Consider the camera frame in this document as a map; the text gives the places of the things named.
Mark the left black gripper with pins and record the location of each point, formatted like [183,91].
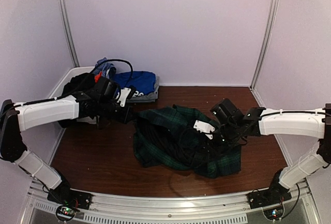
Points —
[124,117]

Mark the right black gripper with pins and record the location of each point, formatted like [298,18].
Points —
[215,149]

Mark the blue t-shirt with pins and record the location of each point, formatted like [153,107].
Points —
[142,81]

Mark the dark green plaid shirt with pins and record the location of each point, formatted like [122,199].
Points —
[166,137]

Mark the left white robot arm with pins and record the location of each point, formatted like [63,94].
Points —
[105,99]

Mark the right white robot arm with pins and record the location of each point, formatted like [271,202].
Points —
[236,125]

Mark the white plastic laundry bin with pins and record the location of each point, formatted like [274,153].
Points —
[66,79]

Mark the orange garment in bin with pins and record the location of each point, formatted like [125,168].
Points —
[98,76]

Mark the folded grey button shirt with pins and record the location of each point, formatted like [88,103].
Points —
[151,97]

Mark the black garment in bin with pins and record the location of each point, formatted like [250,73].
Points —
[81,83]

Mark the blue checkered garment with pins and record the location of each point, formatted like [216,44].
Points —
[105,68]

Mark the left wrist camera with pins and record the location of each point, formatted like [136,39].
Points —
[125,94]

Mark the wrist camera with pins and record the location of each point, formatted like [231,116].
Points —
[125,94]
[204,128]

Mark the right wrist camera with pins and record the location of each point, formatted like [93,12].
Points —
[204,128]

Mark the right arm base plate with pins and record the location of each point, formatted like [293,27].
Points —
[267,197]

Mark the right aluminium frame post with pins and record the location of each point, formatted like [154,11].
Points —
[273,8]

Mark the aluminium frame post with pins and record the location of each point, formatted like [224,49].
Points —
[68,33]
[273,8]

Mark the front aluminium rail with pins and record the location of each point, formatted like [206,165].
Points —
[228,208]

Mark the left aluminium frame post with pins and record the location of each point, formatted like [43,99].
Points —
[68,33]

